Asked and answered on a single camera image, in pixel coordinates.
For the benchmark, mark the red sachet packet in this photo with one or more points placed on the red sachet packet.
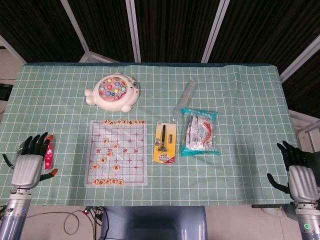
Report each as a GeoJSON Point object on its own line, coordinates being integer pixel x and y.
{"type": "Point", "coordinates": [49, 157]}

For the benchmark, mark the black device box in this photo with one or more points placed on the black device box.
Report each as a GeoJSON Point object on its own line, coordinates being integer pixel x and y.
{"type": "Point", "coordinates": [4, 91]}

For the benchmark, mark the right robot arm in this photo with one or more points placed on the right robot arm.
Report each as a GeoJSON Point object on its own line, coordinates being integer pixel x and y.
{"type": "Point", "coordinates": [308, 222]}

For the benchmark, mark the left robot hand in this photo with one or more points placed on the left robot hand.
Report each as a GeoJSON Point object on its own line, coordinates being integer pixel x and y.
{"type": "Point", "coordinates": [26, 172]}

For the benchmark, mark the teal snack bag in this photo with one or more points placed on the teal snack bag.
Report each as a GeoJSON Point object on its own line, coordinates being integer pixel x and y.
{"type": "Point", "coordinates": [200, 133]}

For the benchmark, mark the yellow razor blister pack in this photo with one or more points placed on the yellow razor blister pack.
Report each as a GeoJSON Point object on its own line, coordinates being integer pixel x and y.
{"type": "Point", "coordinates": [165, 142]}

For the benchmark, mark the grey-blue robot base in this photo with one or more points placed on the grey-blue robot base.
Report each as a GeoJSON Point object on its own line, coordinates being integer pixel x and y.
{"type": "Point", "coordinates": [153, 222]}

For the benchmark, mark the white metal rack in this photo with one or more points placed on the white metal rack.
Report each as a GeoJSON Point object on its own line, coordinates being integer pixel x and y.
{"type": "Point", "coordinates": [306, 125]}

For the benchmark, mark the clear plastic tube bag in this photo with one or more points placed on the clear plastic tube bag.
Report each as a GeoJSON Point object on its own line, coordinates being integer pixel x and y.
{"type": "Point", "coordinates": [186, 97]}

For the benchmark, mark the clear plastic chess board sheet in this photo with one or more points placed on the clear plastic chess board sheet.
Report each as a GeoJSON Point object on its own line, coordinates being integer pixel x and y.
{"type": "Point", "coordinates": [130, 160]}

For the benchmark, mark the white partition frame post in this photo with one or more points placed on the white partition frame post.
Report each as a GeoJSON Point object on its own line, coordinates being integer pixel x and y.
{"type": "Point", "coordinates": [300, 57]}
{"type": "Point", "coordinates": [212, 32]}
{"type": "Point", "coordinates": [11, 48]}
{"type": "Point", "coordinates": [75, 27]}
{"type": "Point", "coordinates": [133, 30]}

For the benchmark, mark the white fishing game toy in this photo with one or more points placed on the white fishing game toy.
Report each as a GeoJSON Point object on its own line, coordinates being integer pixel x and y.
{"type": "Point", "coordinates": [113, 92]}

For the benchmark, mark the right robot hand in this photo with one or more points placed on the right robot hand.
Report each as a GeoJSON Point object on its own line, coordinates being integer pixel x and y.
{"type": "Point", "coordinates": [303, 183]}

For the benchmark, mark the green checked tablecloth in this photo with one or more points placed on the green checked tablecloth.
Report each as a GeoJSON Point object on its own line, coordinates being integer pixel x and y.
{"type": "Point", "coordinates": [225, 162]}

